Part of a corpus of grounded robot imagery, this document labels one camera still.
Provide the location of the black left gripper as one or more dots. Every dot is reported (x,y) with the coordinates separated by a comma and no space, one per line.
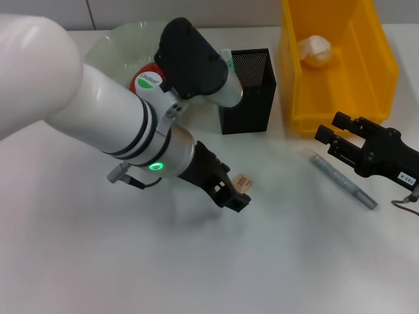
(206,170)

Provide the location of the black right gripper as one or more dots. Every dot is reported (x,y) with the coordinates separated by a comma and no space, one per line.
(386,157)

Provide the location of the tan rubber eraser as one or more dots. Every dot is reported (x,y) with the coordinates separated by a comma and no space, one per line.
(245,183)

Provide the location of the grey marker pen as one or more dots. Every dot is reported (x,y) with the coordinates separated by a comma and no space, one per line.
(340,180)

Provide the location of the white paper ball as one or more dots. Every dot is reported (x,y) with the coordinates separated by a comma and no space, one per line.
(316,52)

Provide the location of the mint green utility knife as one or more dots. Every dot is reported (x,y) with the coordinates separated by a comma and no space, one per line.
(226,55)

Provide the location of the clear green-label water bottle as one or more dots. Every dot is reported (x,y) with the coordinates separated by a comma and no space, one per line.
(147,83)

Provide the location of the red orange fruit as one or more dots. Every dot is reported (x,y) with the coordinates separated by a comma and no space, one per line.
(149,67)

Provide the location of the black mesh pen holder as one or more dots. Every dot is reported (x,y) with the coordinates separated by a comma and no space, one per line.
(258,108)

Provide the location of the pale green glass fruit plate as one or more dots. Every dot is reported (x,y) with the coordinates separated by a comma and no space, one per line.
(124,42)

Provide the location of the yellow plastic storage bin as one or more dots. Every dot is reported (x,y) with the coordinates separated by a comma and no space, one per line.
(360,81)

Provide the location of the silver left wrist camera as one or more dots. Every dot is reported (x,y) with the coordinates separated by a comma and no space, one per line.
(190,65)

